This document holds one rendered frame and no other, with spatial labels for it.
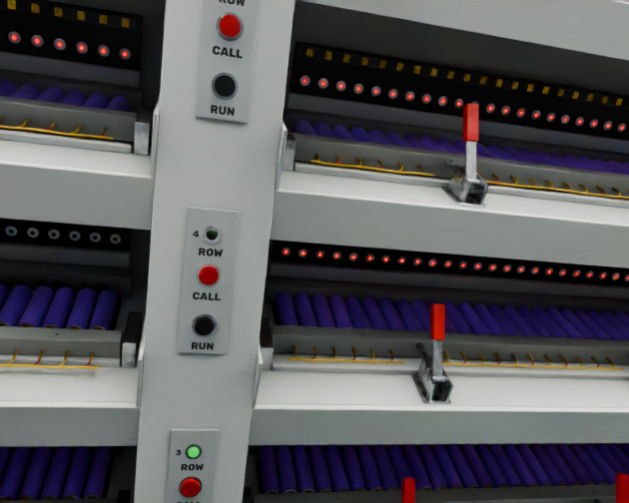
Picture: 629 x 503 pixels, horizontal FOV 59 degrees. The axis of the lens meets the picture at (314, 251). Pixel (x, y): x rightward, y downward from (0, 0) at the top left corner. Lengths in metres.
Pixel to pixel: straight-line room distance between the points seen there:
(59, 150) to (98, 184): 0.06
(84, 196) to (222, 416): 0.22
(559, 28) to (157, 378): 0.46
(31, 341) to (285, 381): 0.23
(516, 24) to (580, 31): 0.06
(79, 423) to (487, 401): 0.38
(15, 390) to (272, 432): 0.22
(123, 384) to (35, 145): 0.21
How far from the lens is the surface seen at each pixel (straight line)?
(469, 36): 0.73
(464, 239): 0.52
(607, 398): 0.68
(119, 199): 0.46
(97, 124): 0.52
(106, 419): 0.51
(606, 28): 0.58
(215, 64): 0.45
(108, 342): 0.53
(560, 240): 0.57
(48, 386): 0.53
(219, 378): 0.49
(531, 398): 0.63
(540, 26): 0.55
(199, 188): 0.45
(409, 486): 0.64
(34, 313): 0.58
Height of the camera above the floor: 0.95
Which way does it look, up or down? 11 degrees down
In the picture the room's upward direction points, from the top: 7 degrees clockwise
